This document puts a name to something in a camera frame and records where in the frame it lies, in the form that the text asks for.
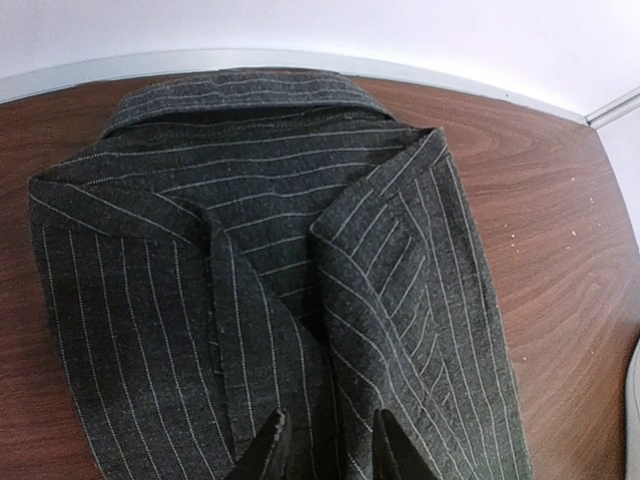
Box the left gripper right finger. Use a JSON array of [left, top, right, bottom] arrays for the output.
[[372, 409, 435, 480]]

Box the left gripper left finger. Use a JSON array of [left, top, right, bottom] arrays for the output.
[[225, 409, 292, 480]]

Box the black pinstriped long sleeve shirt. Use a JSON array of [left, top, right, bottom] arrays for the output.
[[29, 70, 533, 479]]

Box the white plastic bin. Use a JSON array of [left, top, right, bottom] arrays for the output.
[[625, 341, 640, 480]]

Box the right aluminium frame post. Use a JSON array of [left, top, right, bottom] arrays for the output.
[[585, 87, 640, 130]]

